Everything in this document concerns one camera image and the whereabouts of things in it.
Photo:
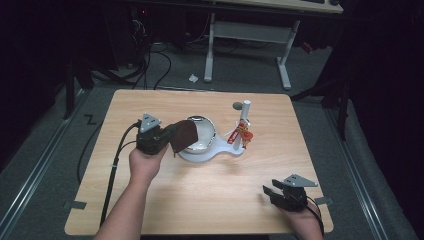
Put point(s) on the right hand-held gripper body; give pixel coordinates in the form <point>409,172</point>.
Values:
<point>293,196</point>

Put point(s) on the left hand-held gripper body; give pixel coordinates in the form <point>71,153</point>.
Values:
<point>150,138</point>

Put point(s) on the dark brown pouch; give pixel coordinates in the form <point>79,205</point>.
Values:
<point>184,136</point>

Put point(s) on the round metal dish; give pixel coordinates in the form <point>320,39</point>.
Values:
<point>203,135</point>

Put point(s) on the white stand with post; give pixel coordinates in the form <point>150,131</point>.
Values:
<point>222,149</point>

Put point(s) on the person's left hand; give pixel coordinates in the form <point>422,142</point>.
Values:
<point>145,166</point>

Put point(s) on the person's right hand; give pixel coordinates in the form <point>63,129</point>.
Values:
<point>305,223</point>

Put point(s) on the grey tape piece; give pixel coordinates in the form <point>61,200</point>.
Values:
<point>324,200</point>
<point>77,205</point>

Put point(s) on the white paper scrap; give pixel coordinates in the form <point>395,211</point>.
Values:
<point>193,78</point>

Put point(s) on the grey round sticker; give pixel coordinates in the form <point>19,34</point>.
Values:
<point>237,106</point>

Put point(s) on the black metal stand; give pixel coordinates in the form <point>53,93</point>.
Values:
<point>71,86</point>
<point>340,100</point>

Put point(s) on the metal floor rail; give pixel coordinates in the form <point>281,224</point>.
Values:
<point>356,173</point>
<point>30,186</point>

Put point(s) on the desk with white frame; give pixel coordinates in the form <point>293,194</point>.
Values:
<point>250,31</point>

